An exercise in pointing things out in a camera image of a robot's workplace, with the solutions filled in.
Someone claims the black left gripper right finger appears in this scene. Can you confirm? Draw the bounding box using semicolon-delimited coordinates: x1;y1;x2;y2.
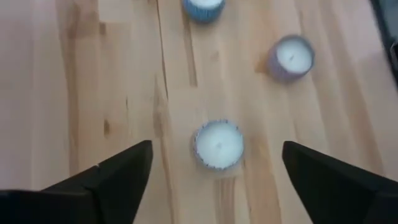
282;141;398;224

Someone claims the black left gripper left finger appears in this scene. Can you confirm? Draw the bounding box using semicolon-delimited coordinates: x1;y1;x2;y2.
42;139;154;224

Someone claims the white navy speckled candle tin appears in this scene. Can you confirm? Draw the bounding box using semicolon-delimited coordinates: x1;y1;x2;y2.
192;118;246;172

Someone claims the pink purple patterned candle tin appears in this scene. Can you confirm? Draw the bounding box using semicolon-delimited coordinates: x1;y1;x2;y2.
266;34;316;83

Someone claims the blue patterned candle tin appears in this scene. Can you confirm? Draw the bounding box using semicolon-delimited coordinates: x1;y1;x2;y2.
182;0;227;24

